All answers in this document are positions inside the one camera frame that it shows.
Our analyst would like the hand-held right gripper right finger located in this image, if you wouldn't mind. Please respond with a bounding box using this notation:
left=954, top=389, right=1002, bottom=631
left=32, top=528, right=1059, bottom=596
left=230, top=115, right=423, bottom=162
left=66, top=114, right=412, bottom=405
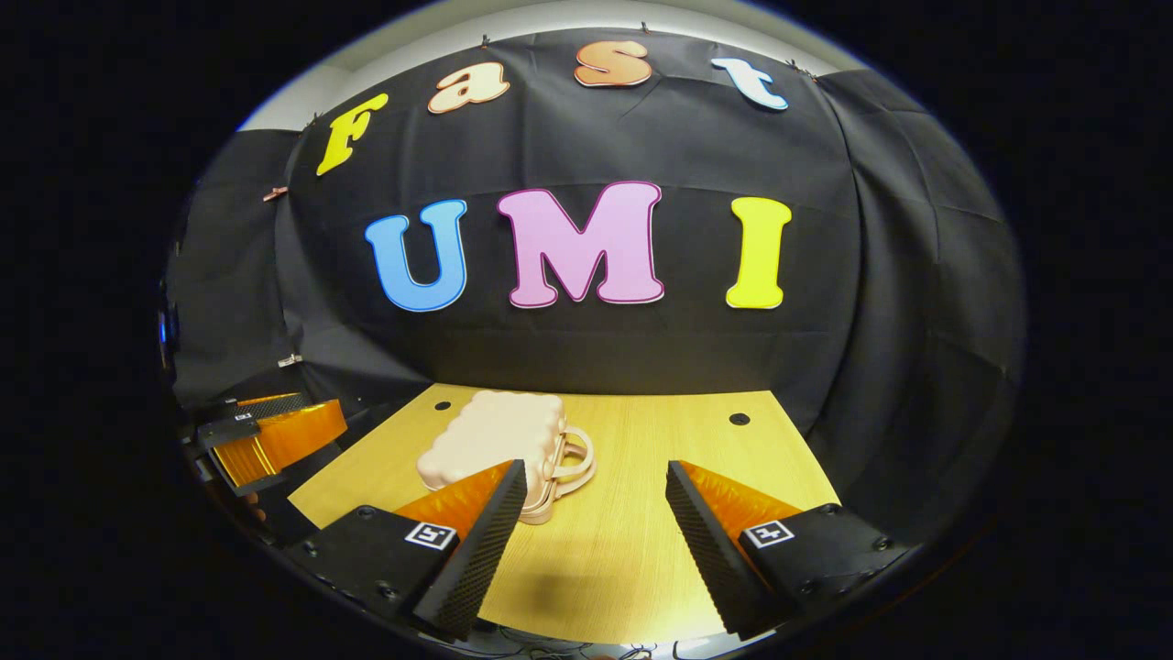
left=664, top=460, right=915, bottom=641

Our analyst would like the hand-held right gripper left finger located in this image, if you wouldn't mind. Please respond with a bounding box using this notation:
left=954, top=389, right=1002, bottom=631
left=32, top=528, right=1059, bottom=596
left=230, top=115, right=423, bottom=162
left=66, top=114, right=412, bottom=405
left=287, top=459, right=530, bottom=642

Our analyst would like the pale pink scalloped suitcase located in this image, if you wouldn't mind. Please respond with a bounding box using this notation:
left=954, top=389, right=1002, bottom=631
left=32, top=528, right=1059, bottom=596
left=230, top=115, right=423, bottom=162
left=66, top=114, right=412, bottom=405
left=416, top=390, right=597, bottom=526

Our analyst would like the black backdrop cloth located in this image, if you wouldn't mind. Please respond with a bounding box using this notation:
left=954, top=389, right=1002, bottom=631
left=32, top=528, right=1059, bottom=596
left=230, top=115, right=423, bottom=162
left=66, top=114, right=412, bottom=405
left=165, top=27, right=1025, bottom=542

